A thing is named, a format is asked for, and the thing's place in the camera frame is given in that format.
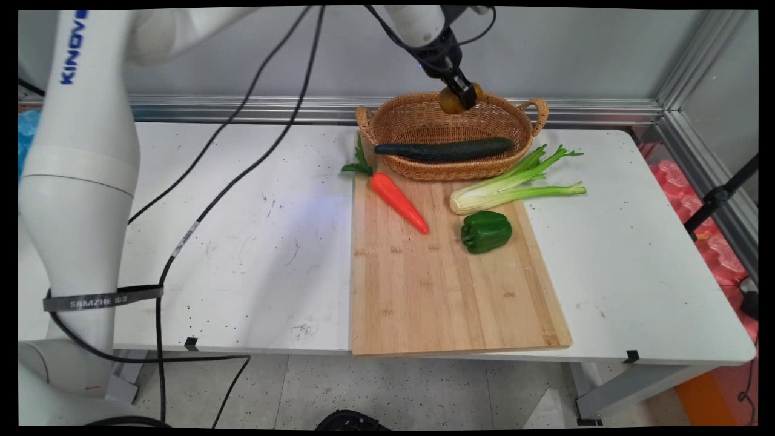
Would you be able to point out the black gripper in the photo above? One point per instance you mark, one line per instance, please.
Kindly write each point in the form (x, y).
(442, 54)

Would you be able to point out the brown potato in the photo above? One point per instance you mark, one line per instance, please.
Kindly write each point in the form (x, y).
(448, 103)

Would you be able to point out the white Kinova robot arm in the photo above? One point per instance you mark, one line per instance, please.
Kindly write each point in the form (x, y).
(79, 181)

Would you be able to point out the woven wicker basket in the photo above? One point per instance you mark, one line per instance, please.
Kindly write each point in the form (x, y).
(424, 118)

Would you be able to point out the dark green cucumber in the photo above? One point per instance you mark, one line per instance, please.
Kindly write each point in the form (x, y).
(442, 150)

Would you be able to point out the green celery stalk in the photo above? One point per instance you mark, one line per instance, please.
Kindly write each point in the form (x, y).
(484, 194)

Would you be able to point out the orange toy carrot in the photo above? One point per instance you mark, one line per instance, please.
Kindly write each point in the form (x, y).
(396, 197)

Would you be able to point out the green bell pepper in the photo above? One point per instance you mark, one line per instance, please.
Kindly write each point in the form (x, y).
(484, 233)

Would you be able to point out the bamboo cutting board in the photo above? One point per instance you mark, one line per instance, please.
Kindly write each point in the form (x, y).
(448, 290)

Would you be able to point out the black tripod stand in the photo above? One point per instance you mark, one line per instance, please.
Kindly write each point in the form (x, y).
(717, 197)

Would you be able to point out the pink bubble wrap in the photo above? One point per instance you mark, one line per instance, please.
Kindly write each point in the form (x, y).
(720, 254)

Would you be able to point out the black table edge clip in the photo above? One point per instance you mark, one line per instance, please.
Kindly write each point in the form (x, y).
(631, 356)
(191, 343)

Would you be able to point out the grey table leg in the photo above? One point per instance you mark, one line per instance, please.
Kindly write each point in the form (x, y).
(629, 387)

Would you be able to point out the small black device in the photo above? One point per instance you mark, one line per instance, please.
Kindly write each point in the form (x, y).
(749, 300)

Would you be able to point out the orange floor panel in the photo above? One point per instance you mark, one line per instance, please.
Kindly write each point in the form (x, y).
(705, 399)

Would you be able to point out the blue plastic sheet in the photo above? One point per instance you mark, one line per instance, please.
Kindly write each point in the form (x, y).
(25, 139)

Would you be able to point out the aluminium frame rails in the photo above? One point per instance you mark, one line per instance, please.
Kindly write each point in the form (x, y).
(242, 109)

